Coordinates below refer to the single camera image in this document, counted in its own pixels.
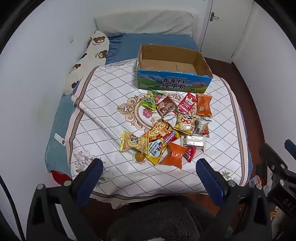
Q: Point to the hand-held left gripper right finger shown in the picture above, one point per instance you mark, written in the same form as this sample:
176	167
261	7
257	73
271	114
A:
208	179

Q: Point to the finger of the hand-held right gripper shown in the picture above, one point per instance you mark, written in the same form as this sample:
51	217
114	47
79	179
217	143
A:
271	157
291	148

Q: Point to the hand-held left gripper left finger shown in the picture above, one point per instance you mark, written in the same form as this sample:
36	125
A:
91	179

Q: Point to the orange snack packet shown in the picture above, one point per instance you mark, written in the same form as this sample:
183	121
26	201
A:
204	104
174	155

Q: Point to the white blue snack packet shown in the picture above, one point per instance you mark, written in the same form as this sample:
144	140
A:
203	127

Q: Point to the pale yellow snack packet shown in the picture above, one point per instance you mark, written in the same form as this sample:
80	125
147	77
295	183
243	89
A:
131	142

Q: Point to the red yellow snack packet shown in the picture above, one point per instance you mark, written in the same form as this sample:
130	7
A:
171	138

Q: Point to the yellow blue snack packet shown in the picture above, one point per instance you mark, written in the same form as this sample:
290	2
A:
155	151

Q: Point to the noodle print snack packet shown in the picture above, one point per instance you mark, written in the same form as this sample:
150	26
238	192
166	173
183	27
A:
158	131

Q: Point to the brown snack packet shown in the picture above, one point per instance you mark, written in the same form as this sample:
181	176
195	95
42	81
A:
166	105

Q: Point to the cardboard box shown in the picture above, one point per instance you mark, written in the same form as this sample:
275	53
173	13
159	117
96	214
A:
172	60

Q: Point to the crumpled plastic bags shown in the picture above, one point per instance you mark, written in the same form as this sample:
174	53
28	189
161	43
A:
257	182

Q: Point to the red cloth item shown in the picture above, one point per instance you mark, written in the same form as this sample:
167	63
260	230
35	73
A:
60	178

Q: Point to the small red snack packet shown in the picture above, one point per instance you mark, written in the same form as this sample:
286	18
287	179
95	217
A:
190	153

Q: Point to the clear silver snack packet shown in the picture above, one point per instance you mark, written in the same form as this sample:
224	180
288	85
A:
194	141

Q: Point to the clear packet with brown egg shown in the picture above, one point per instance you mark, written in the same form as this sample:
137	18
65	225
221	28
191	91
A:
139	157

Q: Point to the yellow cartoon snack packet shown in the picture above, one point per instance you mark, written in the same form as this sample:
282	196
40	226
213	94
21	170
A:
183	122

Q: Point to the white diamond pattern quilt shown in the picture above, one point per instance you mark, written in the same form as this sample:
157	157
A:
104	97

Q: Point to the green candy packet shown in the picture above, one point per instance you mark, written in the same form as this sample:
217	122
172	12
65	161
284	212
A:
150	99

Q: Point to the bear print bolster pillow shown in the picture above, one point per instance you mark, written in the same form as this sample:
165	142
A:
92	53

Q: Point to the white door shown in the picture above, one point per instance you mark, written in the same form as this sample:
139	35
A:
226	27

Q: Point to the blue bed sheet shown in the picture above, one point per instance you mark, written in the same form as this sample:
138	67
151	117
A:
129	46

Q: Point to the white pillow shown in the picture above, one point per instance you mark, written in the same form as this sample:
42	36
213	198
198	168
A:
143	22

